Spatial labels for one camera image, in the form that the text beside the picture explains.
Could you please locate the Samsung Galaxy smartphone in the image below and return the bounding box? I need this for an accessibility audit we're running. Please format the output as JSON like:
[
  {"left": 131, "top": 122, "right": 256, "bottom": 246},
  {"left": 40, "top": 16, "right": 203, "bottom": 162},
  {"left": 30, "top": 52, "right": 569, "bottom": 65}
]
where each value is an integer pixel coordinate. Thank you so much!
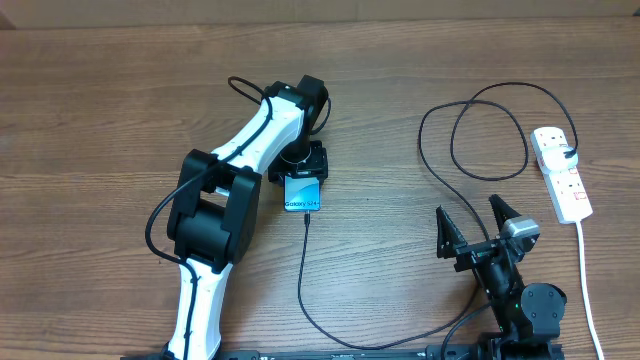
[{"left": 284, "top": 177, "right": 321, "bottom": 212}]

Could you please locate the white power strip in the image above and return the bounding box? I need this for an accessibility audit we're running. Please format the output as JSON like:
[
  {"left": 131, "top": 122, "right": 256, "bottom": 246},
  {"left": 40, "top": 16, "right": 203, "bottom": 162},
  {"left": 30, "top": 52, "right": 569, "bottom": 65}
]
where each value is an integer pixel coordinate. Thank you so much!
[{"left": 531, "top": 127, "right": 593, "bottom": 224}]

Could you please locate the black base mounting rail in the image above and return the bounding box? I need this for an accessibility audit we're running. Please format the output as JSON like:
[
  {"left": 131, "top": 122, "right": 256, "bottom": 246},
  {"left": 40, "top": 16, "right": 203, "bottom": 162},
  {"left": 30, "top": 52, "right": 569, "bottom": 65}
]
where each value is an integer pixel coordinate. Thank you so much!
[{"left": 120, "top": 344, "right": 565, "bottom": 360}]

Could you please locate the white USB charger plug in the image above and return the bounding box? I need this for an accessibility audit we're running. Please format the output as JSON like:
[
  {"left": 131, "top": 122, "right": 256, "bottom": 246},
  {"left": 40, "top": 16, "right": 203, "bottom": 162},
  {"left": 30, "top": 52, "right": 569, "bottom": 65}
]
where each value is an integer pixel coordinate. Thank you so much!
[{"left": 538, "top": 146, "right": 578, "bottom": 174}]

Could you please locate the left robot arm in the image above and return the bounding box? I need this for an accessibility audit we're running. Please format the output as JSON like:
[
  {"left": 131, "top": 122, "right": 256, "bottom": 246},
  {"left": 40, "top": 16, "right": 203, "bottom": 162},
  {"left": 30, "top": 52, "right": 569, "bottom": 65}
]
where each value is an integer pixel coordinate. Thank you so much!
[{"left": 159, "top": 75, "right": 331, "bottom": 359}]

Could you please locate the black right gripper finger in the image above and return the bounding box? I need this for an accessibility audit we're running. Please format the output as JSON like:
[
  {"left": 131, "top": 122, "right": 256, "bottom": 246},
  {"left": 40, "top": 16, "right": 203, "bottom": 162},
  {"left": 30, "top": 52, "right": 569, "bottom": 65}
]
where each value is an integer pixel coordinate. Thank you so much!
[
  {"left": 489, "top": 194, "right": 521, "bottom": 233},
  {"left": 436, "top": 206, "right": 468, "bottom": 258}
]

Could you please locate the black USB charging cable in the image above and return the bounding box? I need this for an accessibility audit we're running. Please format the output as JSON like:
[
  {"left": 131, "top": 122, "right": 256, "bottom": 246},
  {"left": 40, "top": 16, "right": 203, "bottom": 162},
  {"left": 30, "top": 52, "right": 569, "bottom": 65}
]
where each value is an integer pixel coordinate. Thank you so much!
[{"left": 296, "top": 81, "right": 580, "bottom": 351}]

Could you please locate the white power strip cord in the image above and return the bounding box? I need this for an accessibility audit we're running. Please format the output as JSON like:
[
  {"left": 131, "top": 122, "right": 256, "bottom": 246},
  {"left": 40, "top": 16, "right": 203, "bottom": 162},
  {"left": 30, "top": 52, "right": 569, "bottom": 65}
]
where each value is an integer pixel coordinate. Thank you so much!
[{"left": 574, "top": 221, "right": 605, "bottom": 360}]

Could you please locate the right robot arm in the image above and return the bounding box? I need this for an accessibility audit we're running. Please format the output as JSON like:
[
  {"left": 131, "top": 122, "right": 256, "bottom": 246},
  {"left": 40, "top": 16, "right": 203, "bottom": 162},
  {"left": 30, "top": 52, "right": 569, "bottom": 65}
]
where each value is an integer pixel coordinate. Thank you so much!
[{"left": 428, "top": 194, "right": 567, "bottom": 359}]

